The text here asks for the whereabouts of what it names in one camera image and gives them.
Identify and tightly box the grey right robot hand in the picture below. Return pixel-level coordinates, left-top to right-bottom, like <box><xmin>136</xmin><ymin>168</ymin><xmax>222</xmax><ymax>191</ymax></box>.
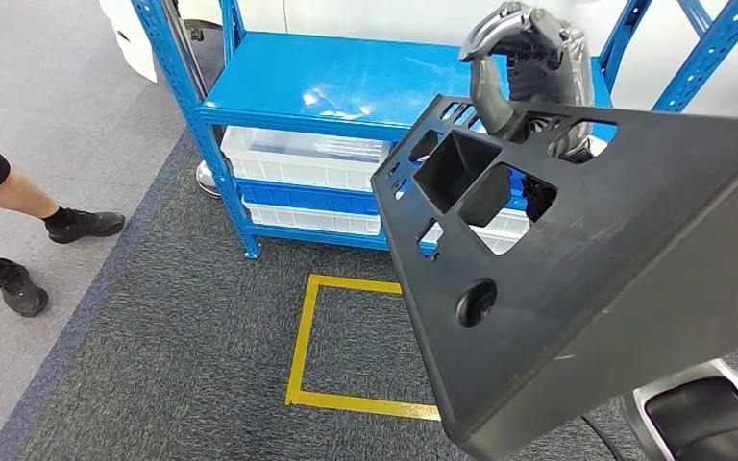
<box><xmin>457</xmin><ymin>0</ymin><xmax>596</xmax><ymax>160</ymax></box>

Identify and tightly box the black plastic panel part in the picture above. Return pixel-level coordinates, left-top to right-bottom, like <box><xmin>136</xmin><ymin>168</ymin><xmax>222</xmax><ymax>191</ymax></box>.
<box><xmin>370</xmin><ymin>93</ymin><xmax>738</xmax><ymax>461</ymax></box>

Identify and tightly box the blue metal shelf rack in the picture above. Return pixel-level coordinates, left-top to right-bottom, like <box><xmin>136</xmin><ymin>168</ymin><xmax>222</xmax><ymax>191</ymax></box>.
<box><xmin>130</xmin><ymin>0</ymin><xmax>738</xmax><ymax>287</ymax></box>

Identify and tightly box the white car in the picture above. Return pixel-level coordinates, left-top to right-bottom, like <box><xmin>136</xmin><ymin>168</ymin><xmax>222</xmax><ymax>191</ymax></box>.
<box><xmin>98</xmin><ymin>0</ymin><xmax>738</xmax><ymax>122</ymax></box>

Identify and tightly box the black pole with chrome base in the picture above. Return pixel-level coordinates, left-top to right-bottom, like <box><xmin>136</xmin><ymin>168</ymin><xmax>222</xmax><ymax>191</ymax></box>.
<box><xmin>160</xmin><ymin>0</ymin><xmax>223</xmax><ymax>200</ymax></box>

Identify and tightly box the yellow floor tape square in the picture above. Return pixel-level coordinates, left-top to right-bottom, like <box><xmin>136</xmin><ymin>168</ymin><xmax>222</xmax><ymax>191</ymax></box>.
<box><xmin>284</xmin><ymin>273</ymin><xmax>441</xmax><ymax>423</ymax></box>

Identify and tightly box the person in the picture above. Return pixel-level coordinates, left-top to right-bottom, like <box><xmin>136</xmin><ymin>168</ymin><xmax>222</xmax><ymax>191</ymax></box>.
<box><xmin>0</xmin><ymin>127</ymin><xmax>127</xmax><ymax>318</ymax></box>

